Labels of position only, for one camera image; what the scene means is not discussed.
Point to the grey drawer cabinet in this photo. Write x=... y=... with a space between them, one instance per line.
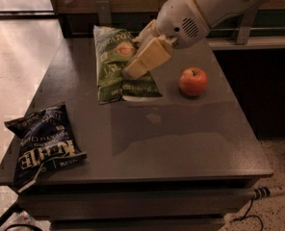
x=178 y=163

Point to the red apple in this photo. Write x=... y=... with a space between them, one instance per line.
x=193 y=81

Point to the blue kettle chip bag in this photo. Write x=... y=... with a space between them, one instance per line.
x=46 y=143

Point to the right metal rail bracket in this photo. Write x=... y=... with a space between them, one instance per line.
x=245 y=25

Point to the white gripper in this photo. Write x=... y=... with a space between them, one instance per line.
x=178 y=19

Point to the green jalapeno chip bag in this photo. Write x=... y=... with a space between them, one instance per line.
x=113 y=49

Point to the black chair base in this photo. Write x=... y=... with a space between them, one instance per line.
x=12 y=218

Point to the left metal rail bracket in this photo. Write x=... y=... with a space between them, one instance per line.
x=104 y=14

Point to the metal rail bracket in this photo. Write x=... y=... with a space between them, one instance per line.
x=245 y=25
x=104 y=14

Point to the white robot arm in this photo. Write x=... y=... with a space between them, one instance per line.
x=216 y=11

